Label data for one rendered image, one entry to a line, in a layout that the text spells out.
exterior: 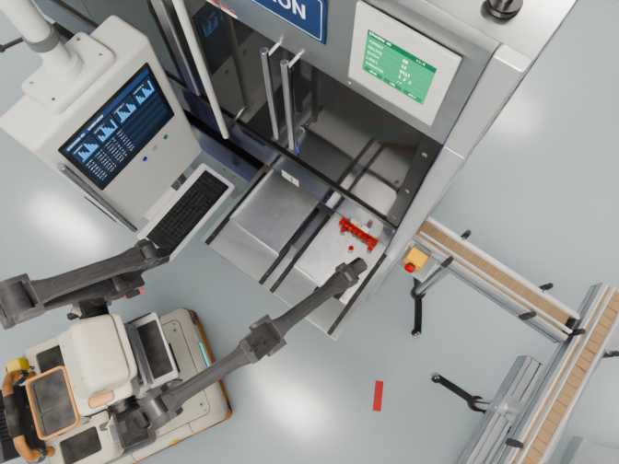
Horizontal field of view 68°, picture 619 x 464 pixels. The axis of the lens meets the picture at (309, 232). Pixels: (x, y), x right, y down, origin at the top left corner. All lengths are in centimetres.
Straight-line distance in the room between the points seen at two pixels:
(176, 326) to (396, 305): 125
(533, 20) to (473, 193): 227
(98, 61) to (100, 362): 88
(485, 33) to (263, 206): 133
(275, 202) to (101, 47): 88
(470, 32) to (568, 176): 262
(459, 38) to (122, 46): 109
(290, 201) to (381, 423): 138
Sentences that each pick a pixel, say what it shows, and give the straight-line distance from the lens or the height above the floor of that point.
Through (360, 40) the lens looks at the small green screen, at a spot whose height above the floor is 198.
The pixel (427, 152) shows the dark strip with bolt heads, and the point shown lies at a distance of 115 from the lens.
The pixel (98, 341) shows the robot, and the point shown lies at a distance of 150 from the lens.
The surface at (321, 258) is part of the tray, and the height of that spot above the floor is 88.
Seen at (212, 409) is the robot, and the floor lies 28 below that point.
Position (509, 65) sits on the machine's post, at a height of 210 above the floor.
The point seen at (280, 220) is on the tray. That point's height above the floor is 88.
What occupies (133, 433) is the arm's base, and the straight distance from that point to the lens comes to 160.
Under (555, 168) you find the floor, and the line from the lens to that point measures 341.
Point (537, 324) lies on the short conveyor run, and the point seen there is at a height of 91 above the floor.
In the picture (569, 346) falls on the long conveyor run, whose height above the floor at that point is 93.
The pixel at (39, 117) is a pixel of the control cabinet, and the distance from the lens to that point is 160.
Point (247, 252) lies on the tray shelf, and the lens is 193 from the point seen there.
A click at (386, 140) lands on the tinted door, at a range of 122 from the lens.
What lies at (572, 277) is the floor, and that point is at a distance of 319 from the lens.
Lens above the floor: 272
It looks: 72 degrees down
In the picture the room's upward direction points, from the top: 2 degrees counter-clockwise
